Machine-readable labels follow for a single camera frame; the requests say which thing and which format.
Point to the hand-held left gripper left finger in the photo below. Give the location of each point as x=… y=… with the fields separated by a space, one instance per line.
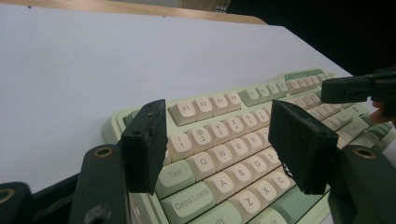
x=144 y=149

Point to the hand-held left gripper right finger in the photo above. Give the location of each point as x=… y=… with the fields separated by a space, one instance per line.
x=303 y=146

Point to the green and pink keyboard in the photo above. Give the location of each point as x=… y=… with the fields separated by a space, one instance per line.
x=224 y=149

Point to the black curtain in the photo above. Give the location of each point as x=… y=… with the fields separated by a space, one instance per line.
x=311 y=31

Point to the white desk mat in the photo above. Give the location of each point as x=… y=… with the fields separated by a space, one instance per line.
x=93 y=68

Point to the wooden table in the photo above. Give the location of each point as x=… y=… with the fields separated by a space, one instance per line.
x=140 y=8

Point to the light wooden shelf unit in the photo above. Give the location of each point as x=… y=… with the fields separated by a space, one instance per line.
x=199 y=4

